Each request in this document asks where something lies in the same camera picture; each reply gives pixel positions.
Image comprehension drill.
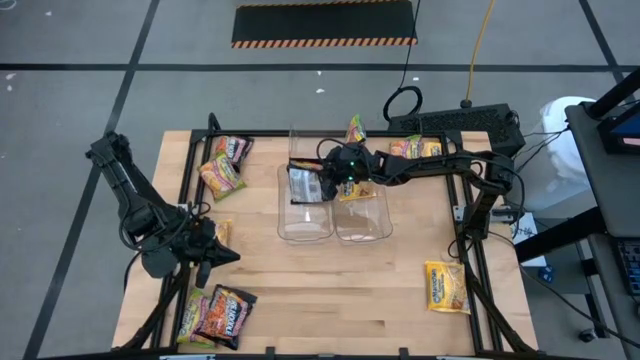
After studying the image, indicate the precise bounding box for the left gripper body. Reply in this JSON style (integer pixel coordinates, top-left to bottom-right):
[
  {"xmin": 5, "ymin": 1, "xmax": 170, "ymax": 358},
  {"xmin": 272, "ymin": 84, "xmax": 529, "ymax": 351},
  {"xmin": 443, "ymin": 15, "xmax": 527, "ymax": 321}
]
[{"xmin": 182, "ymin": 218, "xmax": 222, "ymax": 266}]

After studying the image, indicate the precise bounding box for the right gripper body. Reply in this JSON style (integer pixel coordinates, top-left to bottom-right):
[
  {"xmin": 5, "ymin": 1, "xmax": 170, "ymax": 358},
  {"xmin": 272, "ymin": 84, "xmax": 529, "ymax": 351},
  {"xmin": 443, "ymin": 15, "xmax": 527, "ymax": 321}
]
[{"xmin": 325, "ymin": 142, "xmax": 377, "ymax": 185}]

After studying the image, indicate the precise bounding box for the pink shrimp ramen packet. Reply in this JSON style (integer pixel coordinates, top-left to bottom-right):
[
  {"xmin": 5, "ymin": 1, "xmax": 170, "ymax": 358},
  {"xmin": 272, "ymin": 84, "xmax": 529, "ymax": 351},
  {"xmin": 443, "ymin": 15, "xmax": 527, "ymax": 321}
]
[{"xmin": 345, "ymin": 113, "xmax": 368, "ymax": 145}]

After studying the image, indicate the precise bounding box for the orange green ramen packet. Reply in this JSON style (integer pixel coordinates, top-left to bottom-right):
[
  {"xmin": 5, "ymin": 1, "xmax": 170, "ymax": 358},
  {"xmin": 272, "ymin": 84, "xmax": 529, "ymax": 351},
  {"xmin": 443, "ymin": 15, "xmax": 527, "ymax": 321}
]
[
  {"xmin": 198, "ymin": 151, "xmax": 248, "ymax": 203},
  {"xmin": 389, "ymin": 134, "xmax": 423, "ymax": 160}
]

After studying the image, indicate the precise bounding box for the clear plastic bin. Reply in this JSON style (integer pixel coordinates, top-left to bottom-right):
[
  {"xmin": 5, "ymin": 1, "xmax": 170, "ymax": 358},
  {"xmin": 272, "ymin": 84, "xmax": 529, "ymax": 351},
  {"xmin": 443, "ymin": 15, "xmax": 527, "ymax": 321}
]
[
  {"xmin": 332, "ymin": 164, "xmax": 395, "ymax": 245},
  {"xmin": 276, "ymin": 162, "xmax": 335, "ymax": 244},
  {"xmin": 288, "ymin": 127, "xmax": 369, "ymax": 164}
]

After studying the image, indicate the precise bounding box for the black orange ramen packet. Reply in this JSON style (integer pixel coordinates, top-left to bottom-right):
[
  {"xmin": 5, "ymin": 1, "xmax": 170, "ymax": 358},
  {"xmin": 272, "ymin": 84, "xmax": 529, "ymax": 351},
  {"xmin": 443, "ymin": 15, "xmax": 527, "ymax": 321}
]
[{"xmin": 194, "ymin": 283, "xmax": 259, "ymax": 351}]

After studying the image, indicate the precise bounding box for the green pink ramen packet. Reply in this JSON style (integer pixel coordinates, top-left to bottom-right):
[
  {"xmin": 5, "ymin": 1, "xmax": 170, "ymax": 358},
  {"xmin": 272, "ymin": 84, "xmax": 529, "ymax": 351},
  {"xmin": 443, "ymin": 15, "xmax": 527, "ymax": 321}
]
[{"xmin": 175, "ymin": 287, "xmax": 214, "ymax": 350}]

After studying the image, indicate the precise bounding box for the black pink ramen packet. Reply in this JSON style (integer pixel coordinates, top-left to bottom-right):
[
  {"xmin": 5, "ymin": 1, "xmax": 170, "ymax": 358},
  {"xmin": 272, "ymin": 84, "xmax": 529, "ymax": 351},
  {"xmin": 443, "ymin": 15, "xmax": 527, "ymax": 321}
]
[{"xmin": 214, "ymin": 134, "xmax": 255, "ymax": 169}]

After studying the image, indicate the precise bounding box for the black hazard-striped floor mat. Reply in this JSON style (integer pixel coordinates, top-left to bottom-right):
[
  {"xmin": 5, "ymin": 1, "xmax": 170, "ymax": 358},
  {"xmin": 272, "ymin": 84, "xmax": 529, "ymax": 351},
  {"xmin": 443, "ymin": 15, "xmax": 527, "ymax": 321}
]
[{"xmin": 230, "ymin": 0, "xmax": 419, "ymax": 50}]

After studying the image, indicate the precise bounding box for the white paper sheet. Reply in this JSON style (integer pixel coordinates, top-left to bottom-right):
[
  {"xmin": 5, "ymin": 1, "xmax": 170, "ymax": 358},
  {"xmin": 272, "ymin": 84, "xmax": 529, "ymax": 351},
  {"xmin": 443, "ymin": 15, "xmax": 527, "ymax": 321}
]
[{"xmin": 510, "ymin": 212, "xmax": 550, "ymax": 269}]

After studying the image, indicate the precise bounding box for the white plastic bag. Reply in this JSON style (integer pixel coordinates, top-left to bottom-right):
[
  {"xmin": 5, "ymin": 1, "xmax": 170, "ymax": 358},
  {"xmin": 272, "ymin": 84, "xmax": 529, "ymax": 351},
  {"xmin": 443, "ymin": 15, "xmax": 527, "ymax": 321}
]
[{"xmin": 519, "ymin": 95, "xmax": 597, "ymax": 214}]

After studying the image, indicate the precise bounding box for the black cart support bar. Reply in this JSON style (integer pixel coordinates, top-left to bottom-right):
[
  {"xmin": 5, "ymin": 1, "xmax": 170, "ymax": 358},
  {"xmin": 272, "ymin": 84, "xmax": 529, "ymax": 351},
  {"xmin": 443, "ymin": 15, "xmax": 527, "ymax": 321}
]
[
  {"xmin": 514, "ymin": 205, "xmax": 609, "ymax": 265},
  {"xmin": 582, "ymin": 67, "xmax": 640, "ymax": 120}
]

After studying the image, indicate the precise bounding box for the grey equipment cart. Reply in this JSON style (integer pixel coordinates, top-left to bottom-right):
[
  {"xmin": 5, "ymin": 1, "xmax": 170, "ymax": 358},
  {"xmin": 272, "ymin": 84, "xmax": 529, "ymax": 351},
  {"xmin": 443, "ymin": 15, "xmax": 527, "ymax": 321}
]
[{"xmin": 564, "ymin": 99, "xmax": 640, "ymax": 239}]

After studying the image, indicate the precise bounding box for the black keyboard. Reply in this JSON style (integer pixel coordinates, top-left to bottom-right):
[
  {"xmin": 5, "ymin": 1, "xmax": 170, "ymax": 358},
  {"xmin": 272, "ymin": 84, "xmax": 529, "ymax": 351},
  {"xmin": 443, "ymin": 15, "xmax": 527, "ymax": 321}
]
[{"xmin": 615, "ymin": 238, "xmax": 640, "ymax": 297}]

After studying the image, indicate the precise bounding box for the black aluminium table frame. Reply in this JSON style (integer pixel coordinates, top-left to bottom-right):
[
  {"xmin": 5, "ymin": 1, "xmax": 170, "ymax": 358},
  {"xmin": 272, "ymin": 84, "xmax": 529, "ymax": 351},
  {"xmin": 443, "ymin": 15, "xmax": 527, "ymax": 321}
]
[{"xmin": 112, "ymin": 112, "xmax": 539, "ymax": 360}]

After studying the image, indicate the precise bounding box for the black hanging cable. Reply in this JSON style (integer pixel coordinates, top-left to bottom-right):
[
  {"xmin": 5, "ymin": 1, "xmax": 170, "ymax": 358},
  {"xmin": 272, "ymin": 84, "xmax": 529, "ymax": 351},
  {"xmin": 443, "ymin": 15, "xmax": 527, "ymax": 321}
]
[{"xmin": 382, "ymin": 0, "xmax": 425, "ymax": 124}]

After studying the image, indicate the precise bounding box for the yellow hanging cable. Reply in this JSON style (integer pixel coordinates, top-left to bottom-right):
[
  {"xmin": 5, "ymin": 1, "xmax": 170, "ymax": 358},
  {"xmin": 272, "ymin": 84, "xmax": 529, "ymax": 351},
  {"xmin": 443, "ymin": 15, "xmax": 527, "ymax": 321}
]
[{"xmin": 463, "ymin": 0, "xmax": 497, "ymax": 104}]

